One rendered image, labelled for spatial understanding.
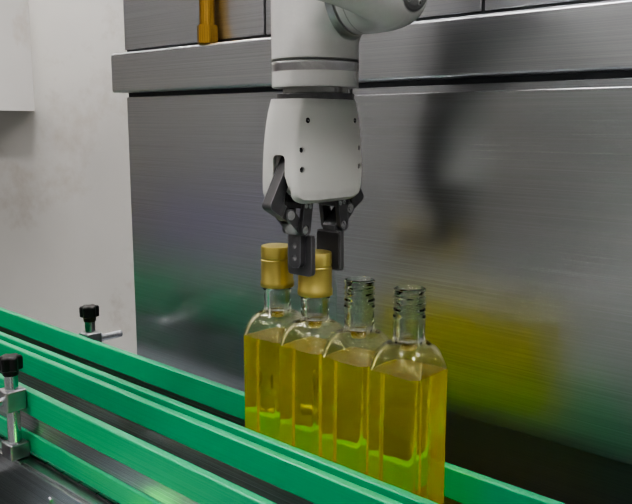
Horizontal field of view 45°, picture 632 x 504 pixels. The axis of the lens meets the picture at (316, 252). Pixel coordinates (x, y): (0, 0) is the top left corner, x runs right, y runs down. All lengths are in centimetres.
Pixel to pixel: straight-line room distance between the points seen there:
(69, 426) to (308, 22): 53
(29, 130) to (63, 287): 77
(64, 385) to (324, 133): 55
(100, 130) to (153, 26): 255
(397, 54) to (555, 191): 24
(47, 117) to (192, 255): 279
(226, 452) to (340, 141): 35
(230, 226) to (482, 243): 42
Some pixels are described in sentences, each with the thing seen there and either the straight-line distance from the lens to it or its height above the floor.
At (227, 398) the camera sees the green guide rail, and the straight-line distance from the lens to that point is 97.
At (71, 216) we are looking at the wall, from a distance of 388.
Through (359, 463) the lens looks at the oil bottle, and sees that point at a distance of 76.
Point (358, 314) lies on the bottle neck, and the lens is 73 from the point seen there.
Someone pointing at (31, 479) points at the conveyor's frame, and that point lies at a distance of 102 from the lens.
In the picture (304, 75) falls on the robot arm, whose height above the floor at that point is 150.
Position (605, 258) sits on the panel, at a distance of 74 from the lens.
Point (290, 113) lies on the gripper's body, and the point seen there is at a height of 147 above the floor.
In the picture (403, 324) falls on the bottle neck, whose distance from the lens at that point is 70.
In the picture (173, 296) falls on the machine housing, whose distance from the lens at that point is 122.
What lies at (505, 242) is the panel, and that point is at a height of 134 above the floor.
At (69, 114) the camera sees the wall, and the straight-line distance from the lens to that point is 384.
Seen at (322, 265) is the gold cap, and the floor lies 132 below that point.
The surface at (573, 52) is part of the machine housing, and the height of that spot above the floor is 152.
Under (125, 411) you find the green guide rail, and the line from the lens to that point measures 98.
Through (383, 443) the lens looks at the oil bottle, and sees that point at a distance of 73.
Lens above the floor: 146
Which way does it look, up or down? 10 degrees down
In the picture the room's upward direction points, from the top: straight up
